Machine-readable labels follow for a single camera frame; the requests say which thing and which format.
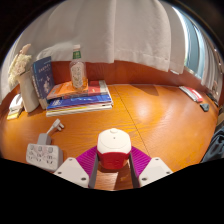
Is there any orange book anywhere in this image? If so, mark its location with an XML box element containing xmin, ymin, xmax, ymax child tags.
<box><xmin>46</xmin><ymin>79</ymin><xmax>90</xmax><ymax>101</ymax></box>

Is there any red and white charger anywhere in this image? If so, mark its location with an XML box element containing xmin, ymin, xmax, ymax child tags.
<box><xmin>96</xmin><ymin>127</ymin><xmax>132</xmax><ymax>171</ymax></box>

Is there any clear bottle with green cap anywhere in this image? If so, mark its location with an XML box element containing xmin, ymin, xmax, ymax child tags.
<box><xmin>69</xmin><ymin>44</ymin><xmax>88</xmax><ymax>93</ymax></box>

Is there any white and pink flower bouquet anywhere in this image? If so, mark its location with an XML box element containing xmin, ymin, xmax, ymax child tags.
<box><xmin>7</xmin><ymin>43</ymin><xmax>33</xmax><ymax>88</ymax></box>

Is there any red and white booklet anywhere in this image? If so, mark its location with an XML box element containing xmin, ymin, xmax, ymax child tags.
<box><xmin>178</xmin><ymin>85</ymin><xmax>204</xmax><ymax>104</ymax></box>

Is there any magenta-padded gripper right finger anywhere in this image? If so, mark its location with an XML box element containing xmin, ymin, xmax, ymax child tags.
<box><xmin>128</xmin><ymin>145</ymin><xmax>173</xmax><ymax>189</ymax></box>

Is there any red book in stack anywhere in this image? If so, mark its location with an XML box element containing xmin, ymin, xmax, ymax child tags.
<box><xmin>87</xmin><ymin>79</ymin><xmax>110</xmax><ymax>97</ymax></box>

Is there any large white magazine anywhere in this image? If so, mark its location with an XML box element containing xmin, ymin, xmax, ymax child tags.
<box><xmin>45</xmin><ymin>103</ymin><xmax>115</xmax><ymax>118</ymax></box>

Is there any window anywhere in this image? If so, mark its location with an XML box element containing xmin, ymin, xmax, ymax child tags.
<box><xmin>173</xmin><ymin>6</ymin><xmax>224</xmax><ymax>101</ymax></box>

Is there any white pleated curtain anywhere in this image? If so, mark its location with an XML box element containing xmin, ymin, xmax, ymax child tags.
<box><xmin>0</xmin><ymin>0</ymin><xmax>188</xmax><ymax>104</ymax></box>

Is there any small dark object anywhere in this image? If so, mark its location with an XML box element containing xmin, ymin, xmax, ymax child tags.
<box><xmin>199</xmin><ymin>102</ymin><xmax>211</xmax><ymax>113</ymax></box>

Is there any white power strip plug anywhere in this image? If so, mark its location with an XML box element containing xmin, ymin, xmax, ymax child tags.
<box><xmin>36</xmin><ymin>118</ymin><xmax>65</xmax><ymax>146</ymax></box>

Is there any yellow book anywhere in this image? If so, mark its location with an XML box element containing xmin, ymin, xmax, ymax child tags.
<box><xmin>6</xmin><ymin>111</ymin><xmax>23</xmax><ymax>121</ymax></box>

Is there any upright dark blue book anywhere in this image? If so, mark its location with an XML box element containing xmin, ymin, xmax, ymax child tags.
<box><xmin>30</xmin><ymin>55</ymin><xmax>56</xmax><ymax>110</ymax></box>

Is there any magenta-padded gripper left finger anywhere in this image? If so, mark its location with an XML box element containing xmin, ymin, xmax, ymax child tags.
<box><xmin>53</xmin><ymin>145</ymin><xmax>100</xmax><ymax>189</ymax></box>

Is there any dark jacket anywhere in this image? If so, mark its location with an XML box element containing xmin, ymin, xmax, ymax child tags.
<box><xmin>199</xmin><ymin>124</ymin><xmax>224</xmax><ymax>164</ymax></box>

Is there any flat blue book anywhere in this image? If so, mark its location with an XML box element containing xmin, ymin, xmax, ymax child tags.
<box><xmin>46</xmin><ymin>94</ymin><xmax>113</xmax><ymax>111</ymax></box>

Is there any white power strip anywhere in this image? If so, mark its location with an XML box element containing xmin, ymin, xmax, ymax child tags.
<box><xmin>25</xmin><ymin>142</ymin><xmax>64</xmax><ymax>173</ymax></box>

